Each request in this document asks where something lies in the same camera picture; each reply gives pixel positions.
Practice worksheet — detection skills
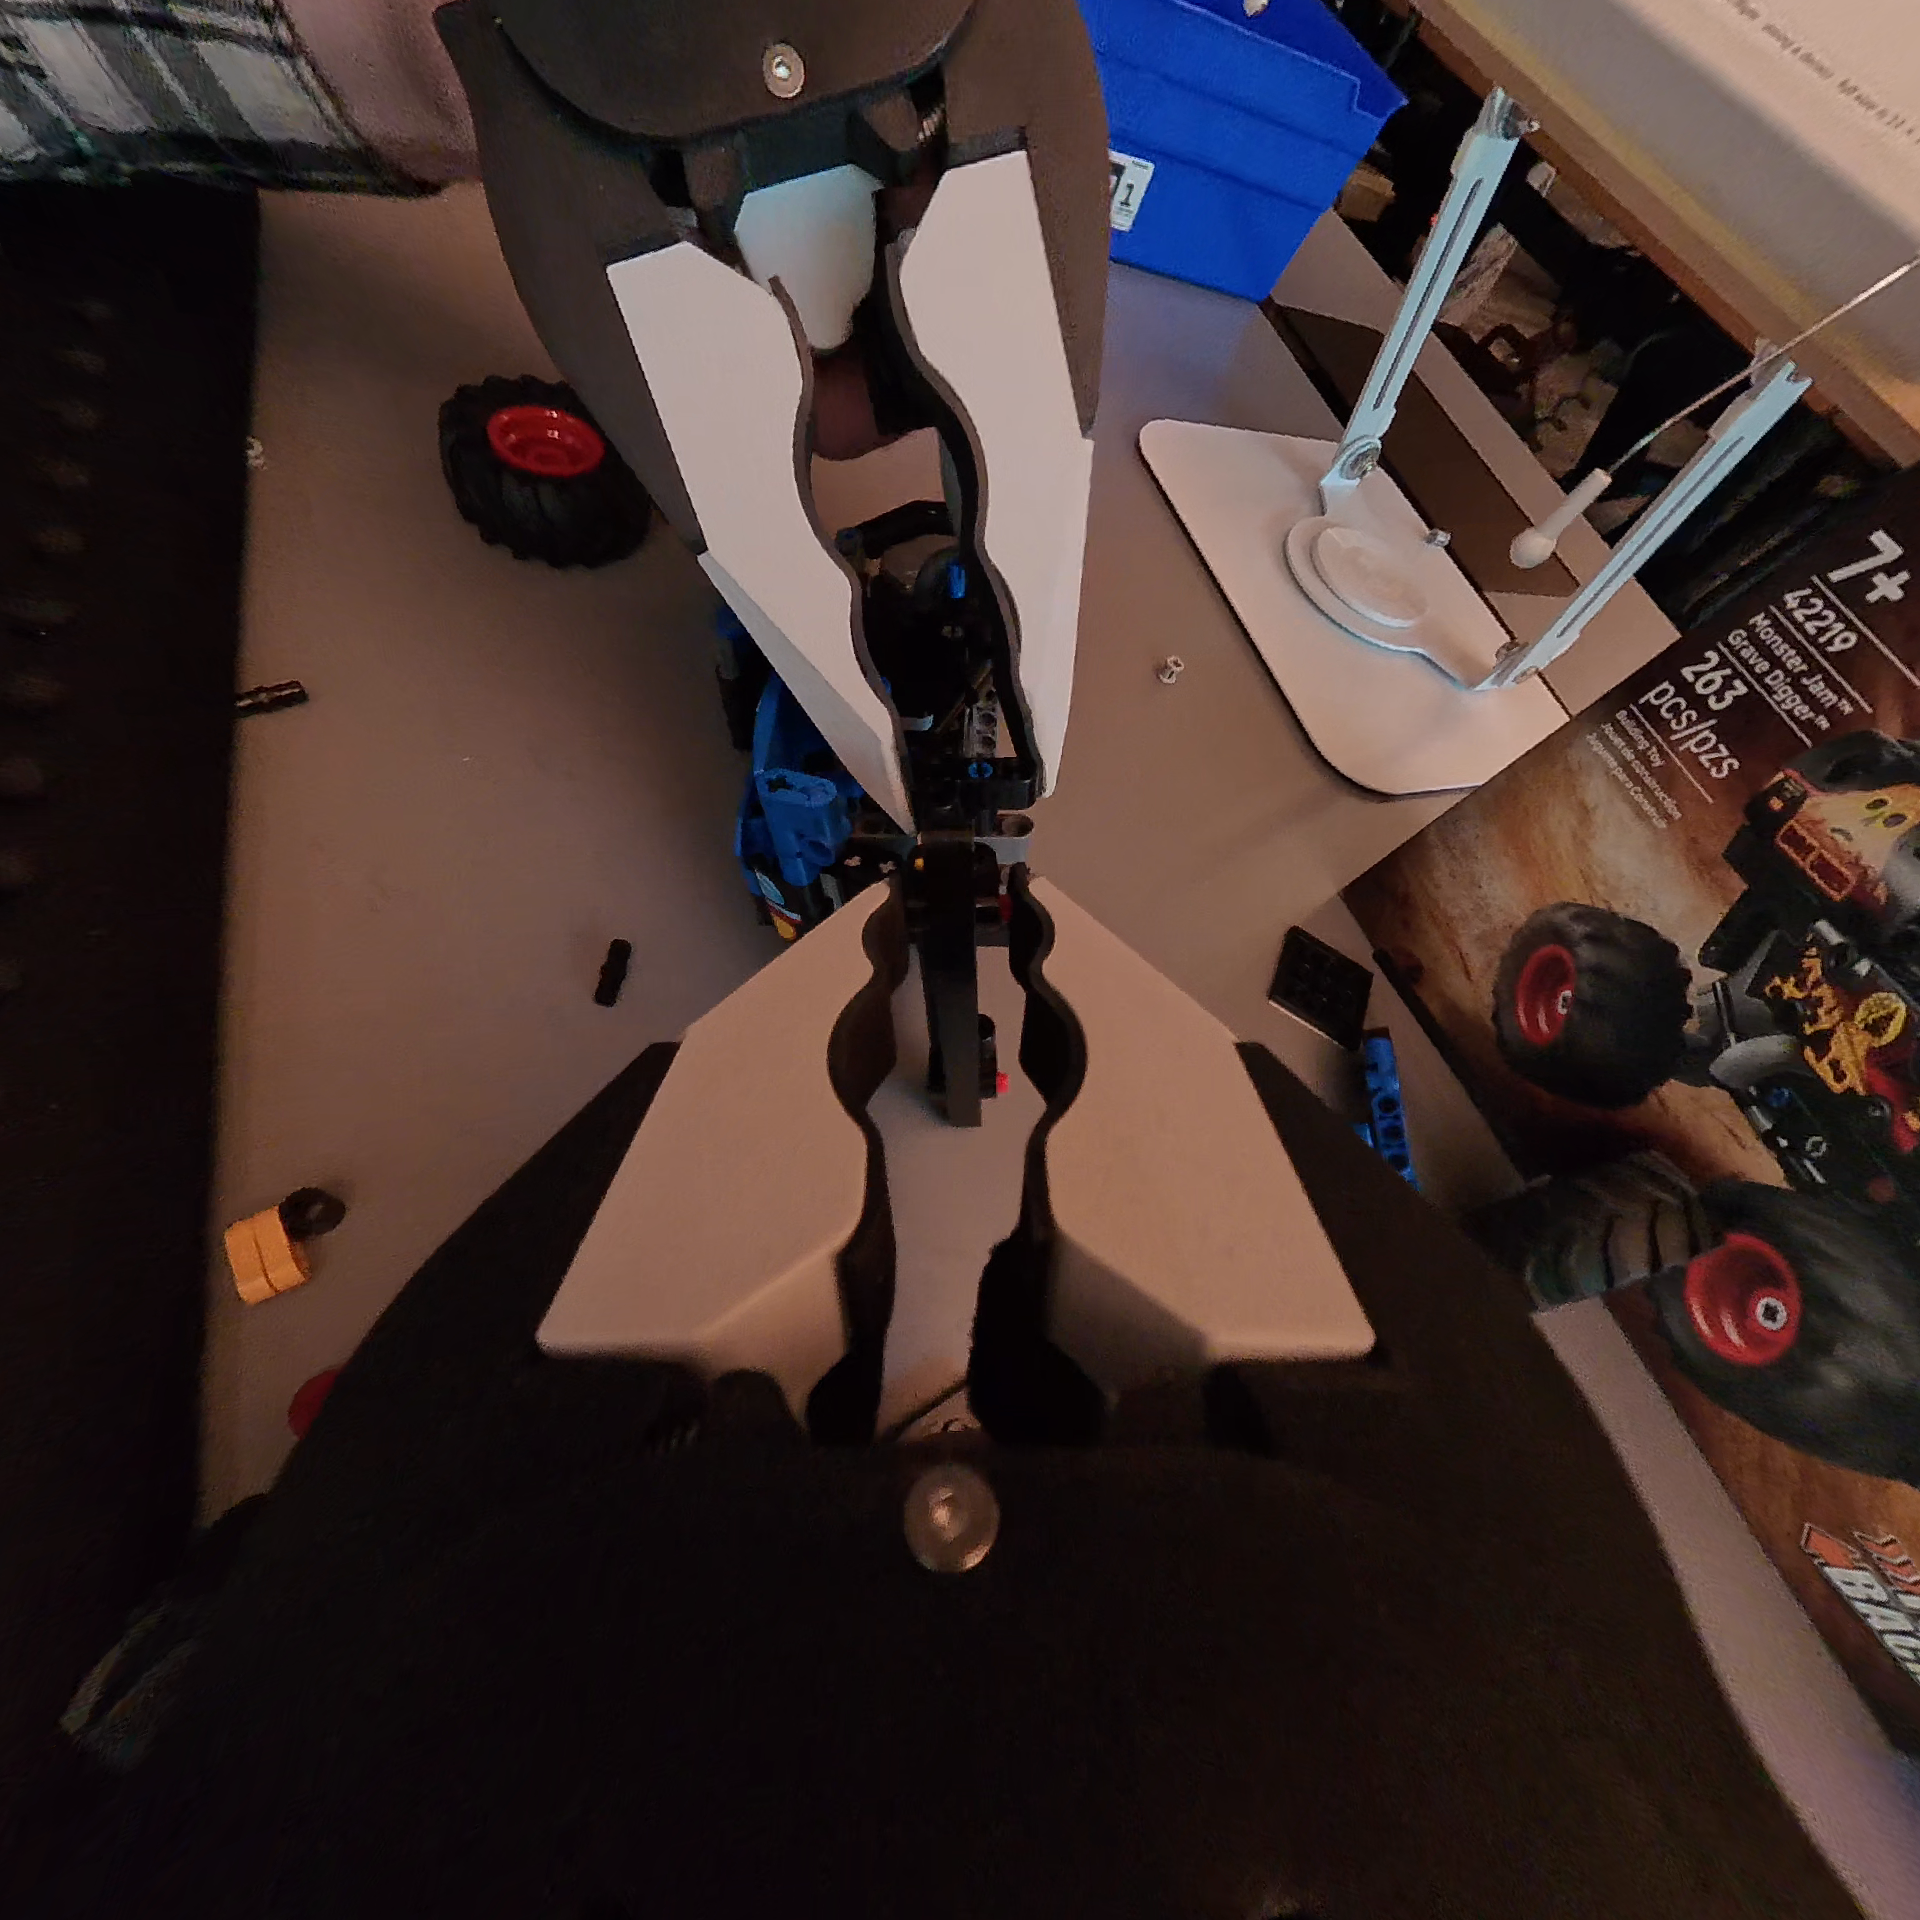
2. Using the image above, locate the blue beam piece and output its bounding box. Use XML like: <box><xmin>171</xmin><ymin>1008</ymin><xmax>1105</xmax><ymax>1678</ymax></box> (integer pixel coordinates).
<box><xmin>1354</xmin><ymin>1027</ymin><xmax>1421</xmax><ymax>1190</ymax></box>

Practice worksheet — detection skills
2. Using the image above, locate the person's left forearm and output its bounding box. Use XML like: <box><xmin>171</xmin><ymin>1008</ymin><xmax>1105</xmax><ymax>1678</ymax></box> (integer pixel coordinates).
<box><xmin>0</xmin><ymin>0</ymin><xmax>481</xmax><ymax>195</ymax></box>

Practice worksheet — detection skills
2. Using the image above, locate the black tyre blue hub wheel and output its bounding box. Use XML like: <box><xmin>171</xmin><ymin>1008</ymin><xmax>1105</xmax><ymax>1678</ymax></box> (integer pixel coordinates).
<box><xmin>1475</xmin><ymin>1152</ymin><xmax>1714</xmax><ymax>1310</ymax></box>

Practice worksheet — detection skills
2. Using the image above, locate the blue panel piece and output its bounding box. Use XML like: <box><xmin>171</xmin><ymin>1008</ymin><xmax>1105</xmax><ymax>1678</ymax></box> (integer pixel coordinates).
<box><xmin>712</xmin><ymin>600</ymin><xmax>905</xmax><ymax>944</ymax></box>

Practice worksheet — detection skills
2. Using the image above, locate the blue plastic bin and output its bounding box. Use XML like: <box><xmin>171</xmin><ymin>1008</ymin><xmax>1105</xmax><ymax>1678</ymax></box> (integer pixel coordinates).
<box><xmin>1077</xmin><ymin>0</ymin><xmax>1408</xmax><ymax>303</ymax></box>

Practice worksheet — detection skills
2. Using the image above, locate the yellow brick with grey pin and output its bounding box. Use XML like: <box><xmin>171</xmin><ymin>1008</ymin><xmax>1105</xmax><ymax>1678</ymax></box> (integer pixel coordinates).
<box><xmin>222</xmin><ymin>1187</ymin><xmax>347</xmax><ymax>1307</ymax></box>

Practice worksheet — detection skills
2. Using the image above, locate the toy brick monster truck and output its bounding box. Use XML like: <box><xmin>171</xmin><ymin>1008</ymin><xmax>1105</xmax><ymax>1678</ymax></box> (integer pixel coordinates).
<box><xmin>828</xmin><ymin>501</ymin><xmax>1047</xmax><ymax>1130</ymax></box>

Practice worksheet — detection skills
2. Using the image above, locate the toy set cardboard box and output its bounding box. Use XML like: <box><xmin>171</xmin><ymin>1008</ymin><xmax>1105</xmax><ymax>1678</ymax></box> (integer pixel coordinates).
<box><xmin>1338</xmin><ymin>463</ymin><xmax>1920</xmax><ymax>1760</ymax></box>

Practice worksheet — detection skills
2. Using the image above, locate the person's left hand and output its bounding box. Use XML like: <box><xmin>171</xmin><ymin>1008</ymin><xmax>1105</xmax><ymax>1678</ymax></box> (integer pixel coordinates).
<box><xmin>812</xmin><ymin>352</ymin><xmax>907</xmax><ymax>465</ymax></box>

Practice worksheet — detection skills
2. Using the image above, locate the white tilted board stand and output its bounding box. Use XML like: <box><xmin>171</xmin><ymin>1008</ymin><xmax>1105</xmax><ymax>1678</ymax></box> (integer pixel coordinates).
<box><xmin>1136</xmin><ymin>0</ymin><xmax>1920</xmax><ymax>800</ymax></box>

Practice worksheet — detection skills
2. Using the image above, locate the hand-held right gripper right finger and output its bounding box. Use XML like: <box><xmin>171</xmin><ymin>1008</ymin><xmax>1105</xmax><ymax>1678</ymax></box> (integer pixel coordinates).
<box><xmin>967</xmin><ymin>870</ymin><xmax>1380</xmax><ymax>1445</ymax></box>

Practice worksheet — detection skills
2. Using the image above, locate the black tyre red hub wheel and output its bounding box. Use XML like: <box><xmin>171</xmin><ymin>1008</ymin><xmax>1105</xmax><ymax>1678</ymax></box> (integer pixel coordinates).
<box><xmin>437</xmin><ymin>374</ymin><xmax>655</xmax><ymax>573</ymax></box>

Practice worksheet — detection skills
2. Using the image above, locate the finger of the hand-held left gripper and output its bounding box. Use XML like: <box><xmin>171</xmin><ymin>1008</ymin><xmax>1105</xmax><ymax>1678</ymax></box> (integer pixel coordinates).
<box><xmin>605</xmin><ymin>241</ymin><xmax>921</xmax><ymax>837</ymax></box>
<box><xmin>881</xmin><ymin>149</ymin><xmax>1096</xmax><ymax>807</ymax></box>

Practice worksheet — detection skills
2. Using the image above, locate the white tethered stylus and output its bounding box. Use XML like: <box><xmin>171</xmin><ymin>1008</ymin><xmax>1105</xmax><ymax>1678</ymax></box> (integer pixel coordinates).
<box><xmin>1508</xmin><ymin>253</ymin><xmax>1920</xmax><ymax>573</ymax></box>

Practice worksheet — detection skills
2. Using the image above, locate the brown desk cable flap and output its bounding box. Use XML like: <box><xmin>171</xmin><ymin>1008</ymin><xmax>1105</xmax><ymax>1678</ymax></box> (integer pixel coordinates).
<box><xmin>1270</xmin><ymin>297</ymin><xmax>1519</xmax><ymax>591</ymax></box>

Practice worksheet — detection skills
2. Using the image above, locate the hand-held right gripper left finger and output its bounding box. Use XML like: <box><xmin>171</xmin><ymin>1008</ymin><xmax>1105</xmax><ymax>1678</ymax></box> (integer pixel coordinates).
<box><xmin>534</xmin><ymin>881</ymin><xmax>905</xmax><ymax>1445</ymax></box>

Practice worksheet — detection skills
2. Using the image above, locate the black perforated seat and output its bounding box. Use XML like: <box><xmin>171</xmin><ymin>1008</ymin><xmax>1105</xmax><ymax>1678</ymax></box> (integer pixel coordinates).
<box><xmin>0</xmin><ymin>178</ymin><xmax>260</xmax><ymax>1742</ymax></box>

